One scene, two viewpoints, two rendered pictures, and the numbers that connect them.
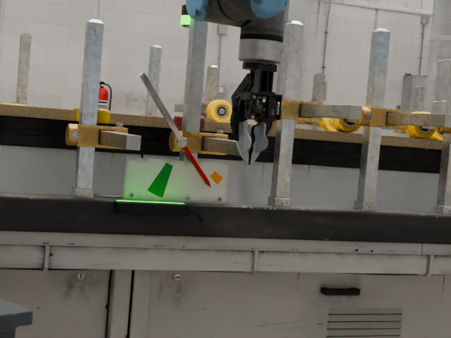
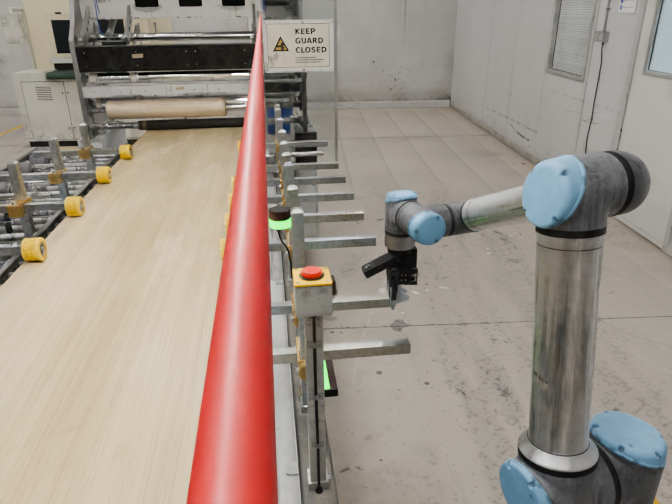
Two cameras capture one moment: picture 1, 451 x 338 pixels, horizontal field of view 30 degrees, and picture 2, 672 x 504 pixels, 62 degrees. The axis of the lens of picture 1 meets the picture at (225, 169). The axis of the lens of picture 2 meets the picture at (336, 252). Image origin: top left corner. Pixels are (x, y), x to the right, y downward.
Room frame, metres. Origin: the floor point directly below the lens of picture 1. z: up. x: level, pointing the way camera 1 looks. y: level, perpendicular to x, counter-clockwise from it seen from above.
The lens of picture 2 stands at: (1.58, 1.46, 1.68)
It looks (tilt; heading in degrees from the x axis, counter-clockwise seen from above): 24 degrees down; 284
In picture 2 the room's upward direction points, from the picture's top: 1 degrees counter-clockwise
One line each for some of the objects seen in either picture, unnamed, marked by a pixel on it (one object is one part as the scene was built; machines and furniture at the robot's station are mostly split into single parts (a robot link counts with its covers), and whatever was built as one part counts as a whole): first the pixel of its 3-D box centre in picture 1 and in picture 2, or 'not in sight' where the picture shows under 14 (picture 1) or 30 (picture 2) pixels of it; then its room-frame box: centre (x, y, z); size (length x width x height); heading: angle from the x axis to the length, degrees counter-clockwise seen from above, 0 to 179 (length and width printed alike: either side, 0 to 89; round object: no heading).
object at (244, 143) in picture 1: (246, 143); (399, 298); (1.76, -0.04, 0.86); 0.06 x 0.03 x 0.09; 21
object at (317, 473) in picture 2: not in sight; (315, 402); (1.85, 0.57, 0.93); 0.05 x 0.05 x 0.45; 21
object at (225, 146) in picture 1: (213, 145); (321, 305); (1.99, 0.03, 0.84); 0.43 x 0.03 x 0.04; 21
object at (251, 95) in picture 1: (258, 92); (401, 264); (1.76, -0.06, 0.97); 0.09 x 0.08 x 0.12; 21
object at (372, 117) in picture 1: (380, 117); not in sight; (2.22, -0.40, 0.95); 0.13 x 0.06 x 0.05; 111
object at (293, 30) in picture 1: (286, 117); (295, 254); (2.12, -0.14, 0.93); 0.03 x 0.03 x 0.48; 21
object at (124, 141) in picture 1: (109, 139); (329, 352); (1.90, 0.27, 0.84); 0.43 x 0.03 x 0.04; 21
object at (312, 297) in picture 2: not in sight; (312, 293); (1.85, 0.57, 1.18); 0.07 x 0.07 x 0.08; 21
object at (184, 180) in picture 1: (177, 181); not in sight; (2.00, 0.11, 0.75); 0.26 x 0.01 x 0.10; 111
